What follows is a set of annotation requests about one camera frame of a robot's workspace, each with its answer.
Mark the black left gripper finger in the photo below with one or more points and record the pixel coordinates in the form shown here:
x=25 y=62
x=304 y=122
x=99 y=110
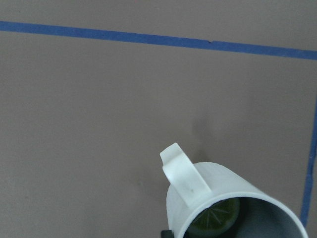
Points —
x=166 y=234

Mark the white plastic cup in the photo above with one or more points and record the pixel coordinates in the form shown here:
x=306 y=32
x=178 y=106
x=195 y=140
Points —
x=196 y=186

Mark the green lemon slice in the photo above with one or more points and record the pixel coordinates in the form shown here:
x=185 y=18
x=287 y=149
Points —
x=215 y=220

